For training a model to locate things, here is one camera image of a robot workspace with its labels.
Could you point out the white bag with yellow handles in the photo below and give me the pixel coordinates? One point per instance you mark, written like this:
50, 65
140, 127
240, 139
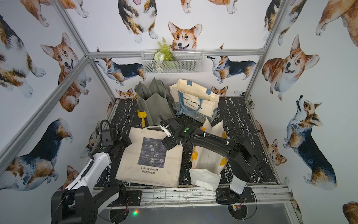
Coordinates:
206, 168

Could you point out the cream canvas bag with print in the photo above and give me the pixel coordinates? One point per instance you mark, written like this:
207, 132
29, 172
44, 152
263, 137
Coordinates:
147, 161

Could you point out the white wire mesh basket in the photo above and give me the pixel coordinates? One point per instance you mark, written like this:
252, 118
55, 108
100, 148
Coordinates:
180, 61

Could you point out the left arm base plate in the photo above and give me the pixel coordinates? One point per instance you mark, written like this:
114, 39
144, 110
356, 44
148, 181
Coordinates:
131, 198

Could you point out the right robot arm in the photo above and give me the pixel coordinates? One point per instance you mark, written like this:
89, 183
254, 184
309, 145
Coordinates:
239, 153

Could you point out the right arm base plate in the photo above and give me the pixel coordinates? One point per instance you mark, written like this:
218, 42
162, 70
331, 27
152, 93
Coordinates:
226, 196

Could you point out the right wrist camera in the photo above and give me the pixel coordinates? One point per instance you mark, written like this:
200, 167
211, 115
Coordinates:
168, 133

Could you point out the cream bag with blue handles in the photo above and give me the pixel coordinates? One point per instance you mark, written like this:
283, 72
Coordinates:
194, 100

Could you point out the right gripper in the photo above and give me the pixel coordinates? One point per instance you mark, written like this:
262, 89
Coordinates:
167, 143

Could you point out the grey-green canvas bag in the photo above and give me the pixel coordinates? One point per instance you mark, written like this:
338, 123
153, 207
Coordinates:
157, 102

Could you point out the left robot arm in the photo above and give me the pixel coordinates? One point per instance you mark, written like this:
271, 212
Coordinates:
75, 204

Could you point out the artificial green fern plant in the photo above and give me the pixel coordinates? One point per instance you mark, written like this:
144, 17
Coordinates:
163, 57

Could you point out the yellow plastic toy shovel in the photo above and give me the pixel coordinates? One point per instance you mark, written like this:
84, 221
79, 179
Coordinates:
141, 110

